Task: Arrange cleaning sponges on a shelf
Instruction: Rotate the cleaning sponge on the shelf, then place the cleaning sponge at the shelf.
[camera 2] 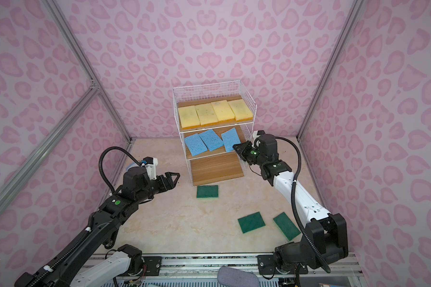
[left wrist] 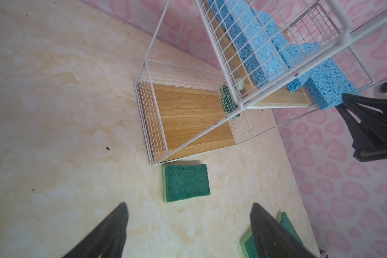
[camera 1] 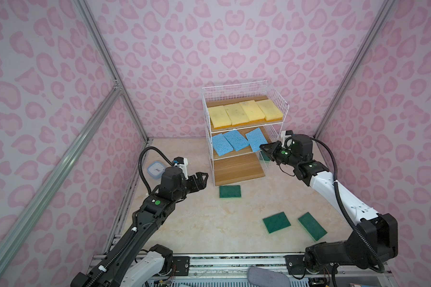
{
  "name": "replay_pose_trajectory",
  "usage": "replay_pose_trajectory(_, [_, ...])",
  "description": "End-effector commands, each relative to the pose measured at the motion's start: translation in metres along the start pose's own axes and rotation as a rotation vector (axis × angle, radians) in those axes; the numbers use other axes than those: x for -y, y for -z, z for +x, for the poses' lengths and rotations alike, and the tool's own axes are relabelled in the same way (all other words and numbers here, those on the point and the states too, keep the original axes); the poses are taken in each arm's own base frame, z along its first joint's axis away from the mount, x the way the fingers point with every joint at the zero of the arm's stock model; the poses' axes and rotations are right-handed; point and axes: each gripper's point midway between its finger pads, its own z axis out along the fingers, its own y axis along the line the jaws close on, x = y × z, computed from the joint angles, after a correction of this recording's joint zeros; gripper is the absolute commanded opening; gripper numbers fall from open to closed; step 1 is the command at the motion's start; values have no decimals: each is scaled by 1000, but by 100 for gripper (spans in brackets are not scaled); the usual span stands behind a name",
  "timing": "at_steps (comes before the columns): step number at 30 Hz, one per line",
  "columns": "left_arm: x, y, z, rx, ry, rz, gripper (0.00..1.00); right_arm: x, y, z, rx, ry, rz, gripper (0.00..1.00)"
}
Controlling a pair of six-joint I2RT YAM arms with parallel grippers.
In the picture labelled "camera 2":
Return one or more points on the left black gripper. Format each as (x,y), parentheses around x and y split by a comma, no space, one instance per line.
(161,183)

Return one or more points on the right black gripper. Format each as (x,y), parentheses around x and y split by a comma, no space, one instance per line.
(248,151)

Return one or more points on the blue sponge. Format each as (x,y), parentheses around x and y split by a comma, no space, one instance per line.
(195,144)
(230,138)
(211,140)

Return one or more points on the yellow sponge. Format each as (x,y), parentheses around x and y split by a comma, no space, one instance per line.
(188,116)
(223,111)
(206,114)
(241,110)

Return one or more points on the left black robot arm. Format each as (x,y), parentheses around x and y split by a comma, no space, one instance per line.
(102,228)

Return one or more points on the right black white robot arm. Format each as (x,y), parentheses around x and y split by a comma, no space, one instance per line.
(324,238)

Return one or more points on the green sponge by shelf front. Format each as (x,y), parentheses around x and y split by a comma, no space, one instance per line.
(207,191)

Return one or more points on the light blue square clock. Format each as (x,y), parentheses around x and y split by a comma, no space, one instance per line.
(131,166)

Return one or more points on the green sponge front centre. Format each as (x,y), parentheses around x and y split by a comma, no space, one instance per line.
(251,222)

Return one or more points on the green sponge front right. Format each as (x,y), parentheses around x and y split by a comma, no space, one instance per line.
(286,226)

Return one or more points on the grey oval pad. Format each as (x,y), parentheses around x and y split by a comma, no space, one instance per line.
(230,277)

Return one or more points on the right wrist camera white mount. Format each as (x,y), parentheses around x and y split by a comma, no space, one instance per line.
(257,133)

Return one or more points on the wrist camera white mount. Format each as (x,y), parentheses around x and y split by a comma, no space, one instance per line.
(257,133)
(150,163)

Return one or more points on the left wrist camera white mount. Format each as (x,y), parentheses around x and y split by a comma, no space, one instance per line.
(150,163)

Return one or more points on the white wire wooden shelf rack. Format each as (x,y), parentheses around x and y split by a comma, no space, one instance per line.
(216,166)

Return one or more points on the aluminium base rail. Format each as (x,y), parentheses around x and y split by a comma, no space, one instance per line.
(179,270)

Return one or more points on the left diagonal aluminium frame bar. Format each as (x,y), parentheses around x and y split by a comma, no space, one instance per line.
(19,178)

